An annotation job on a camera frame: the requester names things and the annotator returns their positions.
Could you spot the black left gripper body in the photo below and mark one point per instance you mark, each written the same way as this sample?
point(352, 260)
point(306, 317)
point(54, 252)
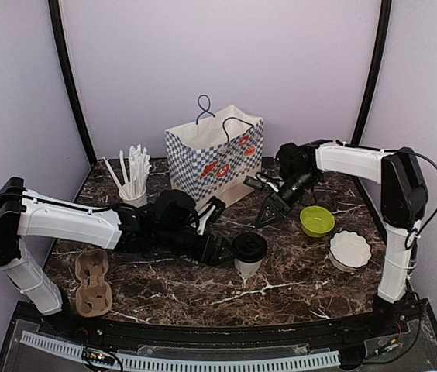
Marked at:
point(171, 241)

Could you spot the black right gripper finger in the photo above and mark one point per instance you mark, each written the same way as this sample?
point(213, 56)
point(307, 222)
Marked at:
point(268, 213)
point(282, 210)

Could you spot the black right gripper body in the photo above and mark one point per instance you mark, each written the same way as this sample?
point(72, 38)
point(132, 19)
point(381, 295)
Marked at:
point(306, 181)

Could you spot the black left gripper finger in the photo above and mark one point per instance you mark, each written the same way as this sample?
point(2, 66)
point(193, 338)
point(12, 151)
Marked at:
point(218, 259)
point(224, 246)

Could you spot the checkered blue paper bag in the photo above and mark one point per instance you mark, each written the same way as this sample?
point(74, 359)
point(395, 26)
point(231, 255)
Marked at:
point(213, 155)

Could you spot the brown cardboard cup carrier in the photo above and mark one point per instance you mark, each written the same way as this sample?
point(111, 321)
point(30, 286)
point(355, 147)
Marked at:
point(94, 295)

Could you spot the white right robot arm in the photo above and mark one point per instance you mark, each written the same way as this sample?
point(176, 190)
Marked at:
point(403, 197)

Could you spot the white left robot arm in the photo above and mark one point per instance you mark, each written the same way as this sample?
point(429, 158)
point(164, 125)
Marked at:
point(24, 212)

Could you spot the lime green bowl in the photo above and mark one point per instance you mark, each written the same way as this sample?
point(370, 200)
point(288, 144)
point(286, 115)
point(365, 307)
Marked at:
point(316, 221)

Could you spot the white scalloped ceramic bowl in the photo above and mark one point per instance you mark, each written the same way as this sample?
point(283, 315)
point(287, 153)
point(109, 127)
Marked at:
point(349, 252)

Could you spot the white cup holding straws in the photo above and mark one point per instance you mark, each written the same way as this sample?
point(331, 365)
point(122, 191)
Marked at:
point(136, 202)

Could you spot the white wrapped straw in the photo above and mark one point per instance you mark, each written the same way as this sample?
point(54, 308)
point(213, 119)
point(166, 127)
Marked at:
point(113, 176)

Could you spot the bundle of white straws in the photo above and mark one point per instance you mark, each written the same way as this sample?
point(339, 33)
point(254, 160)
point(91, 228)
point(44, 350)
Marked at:
point(135, 171)

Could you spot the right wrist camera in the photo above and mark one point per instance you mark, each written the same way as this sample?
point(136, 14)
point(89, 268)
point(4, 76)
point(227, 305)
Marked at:
point(292, 159)

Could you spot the black front table rail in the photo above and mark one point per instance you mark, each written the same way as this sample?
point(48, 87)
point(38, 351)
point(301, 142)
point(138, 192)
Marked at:
point(347, 331)

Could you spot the grey slotted cable duct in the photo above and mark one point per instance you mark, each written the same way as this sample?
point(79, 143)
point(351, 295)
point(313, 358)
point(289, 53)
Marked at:
point(180, 359)

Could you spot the black right frame post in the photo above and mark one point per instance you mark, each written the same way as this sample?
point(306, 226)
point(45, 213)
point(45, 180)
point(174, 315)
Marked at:
point(374, 71)

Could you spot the black frame post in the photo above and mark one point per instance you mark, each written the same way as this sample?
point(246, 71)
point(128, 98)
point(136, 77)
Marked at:
point(374, 71)
point(69, 83)

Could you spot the black left frame post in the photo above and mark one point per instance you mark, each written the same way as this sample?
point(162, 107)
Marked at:
point(69, 83)

